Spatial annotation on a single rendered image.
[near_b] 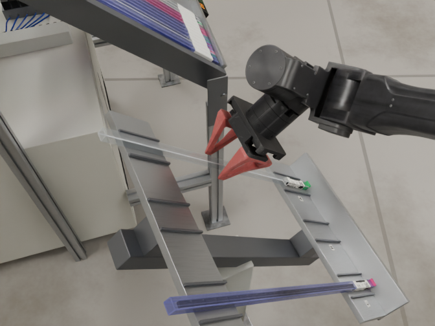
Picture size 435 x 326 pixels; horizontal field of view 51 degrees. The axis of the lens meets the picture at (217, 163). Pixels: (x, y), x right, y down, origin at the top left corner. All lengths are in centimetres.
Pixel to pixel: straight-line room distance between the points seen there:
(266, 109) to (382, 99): 17
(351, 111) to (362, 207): 126
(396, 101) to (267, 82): 15
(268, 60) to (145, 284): 118
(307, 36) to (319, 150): 69
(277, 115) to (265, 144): 4
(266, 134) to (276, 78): 12
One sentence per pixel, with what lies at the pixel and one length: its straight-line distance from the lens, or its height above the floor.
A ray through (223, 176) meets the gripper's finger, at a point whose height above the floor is 94.
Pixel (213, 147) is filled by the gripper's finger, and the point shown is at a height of 94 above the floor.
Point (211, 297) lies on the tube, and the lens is 49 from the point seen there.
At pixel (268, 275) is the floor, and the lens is 162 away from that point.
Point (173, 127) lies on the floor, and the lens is 193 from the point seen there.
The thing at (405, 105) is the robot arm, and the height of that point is 115.
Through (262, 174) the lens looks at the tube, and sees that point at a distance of 79.
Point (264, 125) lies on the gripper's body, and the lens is 63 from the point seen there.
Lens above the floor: 152
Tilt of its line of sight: 56 degrees down
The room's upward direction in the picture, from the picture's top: straight up
